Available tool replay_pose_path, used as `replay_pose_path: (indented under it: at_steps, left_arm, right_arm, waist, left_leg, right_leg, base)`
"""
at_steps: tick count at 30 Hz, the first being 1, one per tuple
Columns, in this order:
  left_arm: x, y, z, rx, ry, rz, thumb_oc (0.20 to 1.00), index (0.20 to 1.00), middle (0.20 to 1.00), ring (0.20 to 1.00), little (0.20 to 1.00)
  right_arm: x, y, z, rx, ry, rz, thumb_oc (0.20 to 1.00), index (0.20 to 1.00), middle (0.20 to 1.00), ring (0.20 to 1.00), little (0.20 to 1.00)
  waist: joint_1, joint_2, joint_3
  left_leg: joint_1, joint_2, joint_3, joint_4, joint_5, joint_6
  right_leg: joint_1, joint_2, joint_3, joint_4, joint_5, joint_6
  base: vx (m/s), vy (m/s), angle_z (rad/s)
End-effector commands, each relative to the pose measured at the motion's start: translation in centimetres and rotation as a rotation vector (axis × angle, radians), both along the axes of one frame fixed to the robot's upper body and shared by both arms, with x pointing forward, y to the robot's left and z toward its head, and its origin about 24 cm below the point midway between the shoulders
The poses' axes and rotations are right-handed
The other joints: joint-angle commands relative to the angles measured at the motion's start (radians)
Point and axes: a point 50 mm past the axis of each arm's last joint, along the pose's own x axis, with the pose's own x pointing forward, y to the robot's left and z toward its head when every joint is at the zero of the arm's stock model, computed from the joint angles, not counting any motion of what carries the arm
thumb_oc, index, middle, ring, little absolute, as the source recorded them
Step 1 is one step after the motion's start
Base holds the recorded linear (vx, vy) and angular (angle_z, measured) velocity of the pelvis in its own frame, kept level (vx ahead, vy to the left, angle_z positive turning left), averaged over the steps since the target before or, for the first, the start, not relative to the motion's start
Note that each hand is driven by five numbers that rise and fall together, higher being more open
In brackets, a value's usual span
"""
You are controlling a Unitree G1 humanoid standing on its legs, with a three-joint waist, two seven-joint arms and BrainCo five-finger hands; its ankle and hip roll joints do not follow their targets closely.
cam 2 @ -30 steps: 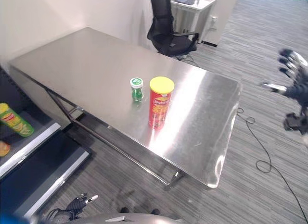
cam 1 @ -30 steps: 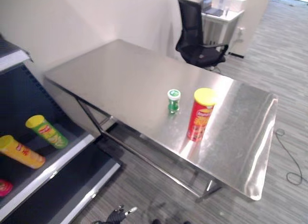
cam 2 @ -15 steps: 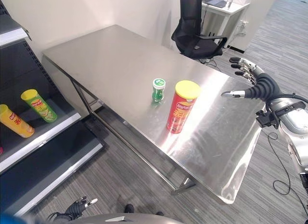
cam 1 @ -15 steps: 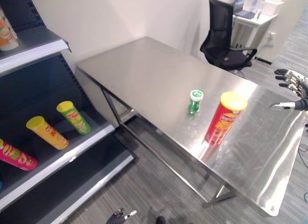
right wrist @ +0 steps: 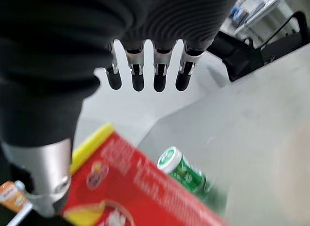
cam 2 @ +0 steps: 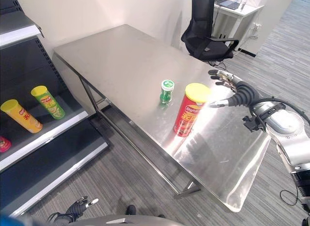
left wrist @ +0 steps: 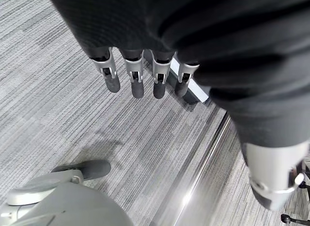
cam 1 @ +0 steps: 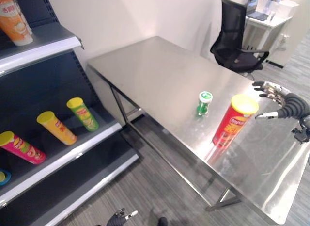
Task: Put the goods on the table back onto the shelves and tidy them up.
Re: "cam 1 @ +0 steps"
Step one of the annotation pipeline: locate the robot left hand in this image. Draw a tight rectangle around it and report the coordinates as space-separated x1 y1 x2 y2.
108 208 139 226

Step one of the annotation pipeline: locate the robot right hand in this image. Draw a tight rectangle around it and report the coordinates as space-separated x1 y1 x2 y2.
251 81 307 120

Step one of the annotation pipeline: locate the red chips can yellow lid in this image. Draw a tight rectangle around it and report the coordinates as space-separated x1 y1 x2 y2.
212 94 260 149

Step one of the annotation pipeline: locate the green gum bottle white lid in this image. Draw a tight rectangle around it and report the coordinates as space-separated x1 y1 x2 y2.
196 91 214 116

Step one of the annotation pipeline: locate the black mesh office chair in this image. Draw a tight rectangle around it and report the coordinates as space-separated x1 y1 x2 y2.
209 0 270 74

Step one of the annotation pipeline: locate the white desk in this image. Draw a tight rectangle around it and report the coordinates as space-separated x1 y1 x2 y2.
244 14 293 57

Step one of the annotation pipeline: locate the laptop computer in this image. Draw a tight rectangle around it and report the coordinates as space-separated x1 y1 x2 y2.
247 0 270 21

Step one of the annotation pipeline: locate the white box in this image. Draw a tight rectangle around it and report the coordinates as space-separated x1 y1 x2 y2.
255 0 300 19

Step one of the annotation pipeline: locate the green chips can yellow lid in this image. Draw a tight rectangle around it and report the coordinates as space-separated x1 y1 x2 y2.
66 97 99 132

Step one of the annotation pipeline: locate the pink chips can yellow lid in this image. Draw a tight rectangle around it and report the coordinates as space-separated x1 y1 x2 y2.
0 131 47 165

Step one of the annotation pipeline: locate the blue chips can yellow lid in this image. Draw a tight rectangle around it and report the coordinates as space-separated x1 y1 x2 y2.
0 168 12 187

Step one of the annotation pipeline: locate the dark shop shelf unit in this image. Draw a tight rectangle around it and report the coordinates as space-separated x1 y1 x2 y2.
0 0 140 226

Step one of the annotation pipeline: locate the orange milk tea cup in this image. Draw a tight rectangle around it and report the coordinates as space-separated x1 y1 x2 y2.
0 0 33 47

